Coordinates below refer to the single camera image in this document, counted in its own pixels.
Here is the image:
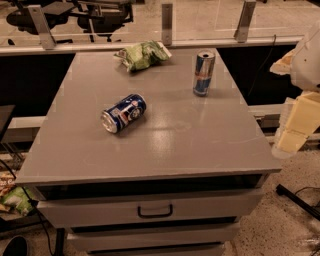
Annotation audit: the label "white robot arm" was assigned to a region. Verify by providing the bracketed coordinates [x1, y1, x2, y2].
[270, 21, 320, 159]

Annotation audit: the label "black hanging cable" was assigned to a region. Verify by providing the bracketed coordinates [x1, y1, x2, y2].
[247, 33, 278, 98]

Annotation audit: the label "red bull can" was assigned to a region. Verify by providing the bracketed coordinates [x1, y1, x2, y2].
[193, 50, 215, 96]

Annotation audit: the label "left metal bracket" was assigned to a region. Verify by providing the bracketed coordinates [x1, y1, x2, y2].
[27, 5, 56, 50]

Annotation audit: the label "blue pepsi can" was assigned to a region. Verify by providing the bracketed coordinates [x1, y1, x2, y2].
[101, 94, 147, 134]

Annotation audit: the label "middle metal bracket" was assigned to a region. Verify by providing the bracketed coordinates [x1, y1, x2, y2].
[162, 3, 173, 45]

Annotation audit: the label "black cable on floor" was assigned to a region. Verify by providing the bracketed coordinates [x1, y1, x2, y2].
[0, 159, 54, 256]

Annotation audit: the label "green chip bag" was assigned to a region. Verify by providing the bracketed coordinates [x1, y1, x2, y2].
[114, 40, 172, 72]

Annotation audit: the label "black stand leg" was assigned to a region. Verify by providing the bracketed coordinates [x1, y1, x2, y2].
[276, 184, 320, 221]

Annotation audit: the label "dark round bin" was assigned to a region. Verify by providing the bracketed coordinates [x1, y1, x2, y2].
[1, 236, 29, 256]

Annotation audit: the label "right metal bracket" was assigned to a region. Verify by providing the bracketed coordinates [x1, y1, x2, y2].
[234, 0, 256, 43]

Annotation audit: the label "black office chair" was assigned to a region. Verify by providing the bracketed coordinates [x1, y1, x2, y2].
[6, 0, 134, 42]

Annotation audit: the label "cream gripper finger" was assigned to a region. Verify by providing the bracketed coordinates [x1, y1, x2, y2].
[272, 92, 320, 159]
[269, 50, 295, 75]

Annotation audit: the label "grey drawer cabinet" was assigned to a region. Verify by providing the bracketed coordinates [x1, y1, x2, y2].
[18, 49, 280, 256]

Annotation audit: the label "metal bracket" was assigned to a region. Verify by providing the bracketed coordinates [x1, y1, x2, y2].
[27, 5, 56, 50]
[162, 3, 173, 45]
[234, 0, 256, 43]

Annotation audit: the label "snack bags on floor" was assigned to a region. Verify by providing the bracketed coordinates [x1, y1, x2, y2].
[0, 172, 33, 216]

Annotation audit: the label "black drawer handle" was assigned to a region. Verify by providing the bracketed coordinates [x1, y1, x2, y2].
[137, 204, 173, 219]

